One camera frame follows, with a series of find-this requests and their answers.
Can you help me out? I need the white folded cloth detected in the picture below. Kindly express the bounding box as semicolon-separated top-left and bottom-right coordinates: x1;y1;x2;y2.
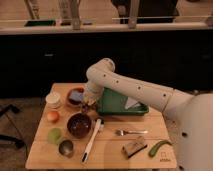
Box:
125;97;140;109

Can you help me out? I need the green plastic tray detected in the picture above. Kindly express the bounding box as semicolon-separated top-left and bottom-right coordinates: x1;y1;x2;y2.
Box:
97;88;149;116

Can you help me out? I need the wooden block with black base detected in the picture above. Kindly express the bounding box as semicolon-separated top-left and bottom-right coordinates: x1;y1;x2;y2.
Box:
122;136;147;158

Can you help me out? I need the green apple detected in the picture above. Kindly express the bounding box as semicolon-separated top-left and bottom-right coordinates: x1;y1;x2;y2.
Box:
47;128;62;144

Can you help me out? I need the green pepper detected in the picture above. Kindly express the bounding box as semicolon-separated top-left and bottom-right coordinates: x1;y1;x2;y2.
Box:
148;140;172;158

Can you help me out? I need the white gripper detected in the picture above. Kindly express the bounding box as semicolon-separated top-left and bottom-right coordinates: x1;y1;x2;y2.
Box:
83;82;104;112

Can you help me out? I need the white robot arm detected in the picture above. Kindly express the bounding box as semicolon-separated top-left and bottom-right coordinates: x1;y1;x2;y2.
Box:
84;58;213;171

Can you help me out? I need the orange peach fruit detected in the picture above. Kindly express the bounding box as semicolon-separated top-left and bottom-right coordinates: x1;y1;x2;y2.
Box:
47;111;60;123

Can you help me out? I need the dark red grape bunch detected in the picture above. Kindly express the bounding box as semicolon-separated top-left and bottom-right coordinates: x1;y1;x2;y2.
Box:
81;104;91;114

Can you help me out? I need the blue sponge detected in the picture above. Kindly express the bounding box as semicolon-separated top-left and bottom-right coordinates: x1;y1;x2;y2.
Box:
68;91;83;102

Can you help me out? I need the brown bowl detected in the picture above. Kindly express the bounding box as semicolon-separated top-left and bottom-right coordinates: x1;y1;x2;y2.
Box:
66;87;84;107

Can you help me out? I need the wooden folding table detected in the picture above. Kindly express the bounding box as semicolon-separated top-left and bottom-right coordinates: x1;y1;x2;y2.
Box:
25;82;178;170

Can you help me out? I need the small metal cup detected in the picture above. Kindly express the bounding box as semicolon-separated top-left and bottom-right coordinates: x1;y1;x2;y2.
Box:
59;140;74;157

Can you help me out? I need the silver fork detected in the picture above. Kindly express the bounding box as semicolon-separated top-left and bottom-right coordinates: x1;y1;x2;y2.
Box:
115;130;148;136

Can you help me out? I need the purple bowl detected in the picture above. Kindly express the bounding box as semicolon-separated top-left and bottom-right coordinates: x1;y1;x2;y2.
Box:
67;113;92;139

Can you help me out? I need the white round container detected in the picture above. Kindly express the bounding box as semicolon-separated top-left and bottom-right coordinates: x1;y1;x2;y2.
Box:
45;92;61;109

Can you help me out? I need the black chair base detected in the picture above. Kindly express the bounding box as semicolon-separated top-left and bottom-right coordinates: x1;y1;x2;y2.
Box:
0;104;27;149

